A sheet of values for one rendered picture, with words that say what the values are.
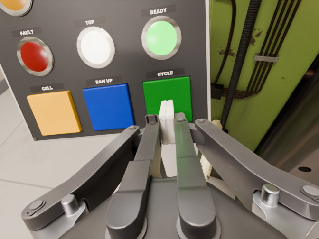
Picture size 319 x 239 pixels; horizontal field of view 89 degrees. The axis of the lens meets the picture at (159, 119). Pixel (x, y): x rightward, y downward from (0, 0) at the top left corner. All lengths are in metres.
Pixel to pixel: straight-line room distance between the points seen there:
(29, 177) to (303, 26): 1.86
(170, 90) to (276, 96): 0.43
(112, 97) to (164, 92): 0.08
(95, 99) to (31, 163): 1.62
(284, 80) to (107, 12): 0.48
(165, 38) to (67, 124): 0.22
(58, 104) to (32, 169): 1.53
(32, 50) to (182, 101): 0.25
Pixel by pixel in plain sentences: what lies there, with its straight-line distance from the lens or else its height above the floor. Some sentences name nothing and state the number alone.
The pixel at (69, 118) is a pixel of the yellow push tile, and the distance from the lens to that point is 0.32.
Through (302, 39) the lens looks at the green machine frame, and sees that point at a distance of 0.53.
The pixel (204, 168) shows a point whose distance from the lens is 0.60.
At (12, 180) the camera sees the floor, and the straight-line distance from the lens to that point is 1.91.
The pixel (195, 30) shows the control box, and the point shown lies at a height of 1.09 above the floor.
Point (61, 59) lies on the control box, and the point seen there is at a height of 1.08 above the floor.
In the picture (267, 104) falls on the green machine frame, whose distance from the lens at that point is 0.64.
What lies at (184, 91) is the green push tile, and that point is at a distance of 0.26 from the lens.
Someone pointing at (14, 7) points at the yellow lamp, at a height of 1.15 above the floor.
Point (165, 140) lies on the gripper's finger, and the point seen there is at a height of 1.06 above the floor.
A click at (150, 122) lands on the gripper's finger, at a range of 0.15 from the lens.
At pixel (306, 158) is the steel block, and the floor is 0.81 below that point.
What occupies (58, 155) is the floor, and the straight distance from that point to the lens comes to 1.75.
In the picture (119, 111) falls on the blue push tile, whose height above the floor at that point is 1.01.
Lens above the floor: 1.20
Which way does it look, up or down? 50 degrees down
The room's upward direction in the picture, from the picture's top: 12 degrees counter-clockwise
